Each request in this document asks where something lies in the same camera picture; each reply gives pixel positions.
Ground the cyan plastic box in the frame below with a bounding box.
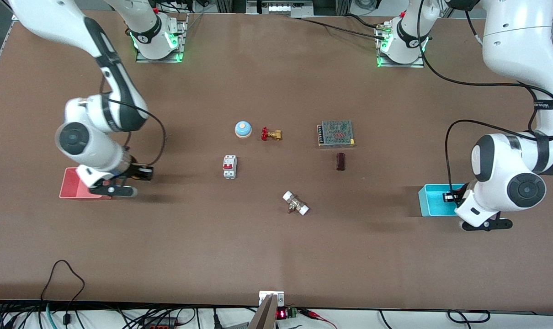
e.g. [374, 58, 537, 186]
[418, 183, 470, 217]

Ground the pink plastic box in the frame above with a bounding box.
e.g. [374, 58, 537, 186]
[59, 167, 113, 201]

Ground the white red circuit breaker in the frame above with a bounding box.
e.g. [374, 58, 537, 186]
[222, 155, 238, 180]

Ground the metal mesh power supply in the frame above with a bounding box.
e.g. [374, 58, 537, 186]
[317, 120, 356, 149]

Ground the white-capped metal pipe fitting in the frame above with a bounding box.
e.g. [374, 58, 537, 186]
[282, 191, 310, 216]

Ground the red clip lead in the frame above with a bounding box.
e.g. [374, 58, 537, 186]
[298, 308, 339, 329]

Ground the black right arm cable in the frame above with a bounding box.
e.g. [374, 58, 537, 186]
[99, 77, 168, 168]

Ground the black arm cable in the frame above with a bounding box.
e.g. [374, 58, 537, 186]
[99, 77, 168, 168]
[418, 0, 553, 198]

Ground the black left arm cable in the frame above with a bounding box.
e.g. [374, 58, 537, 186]
[418, 0, 553, 198]

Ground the black coiled cable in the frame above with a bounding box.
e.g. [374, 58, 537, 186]
[447, 309, 491, 324]

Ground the thin black looped cable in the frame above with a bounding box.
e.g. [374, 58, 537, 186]
[40, 260, 86, 326]

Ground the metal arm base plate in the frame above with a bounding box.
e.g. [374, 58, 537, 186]
[136, 13, 188, 64]
[376, 22, 426, 69]

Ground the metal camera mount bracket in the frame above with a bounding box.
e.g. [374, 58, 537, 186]
[248, 291, 285, 329]

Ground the black cable on table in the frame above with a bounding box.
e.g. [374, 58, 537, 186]
[288, 14, 389, 40]

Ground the aluminium frame rack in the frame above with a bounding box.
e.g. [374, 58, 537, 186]
[215, 0, 351, 17]

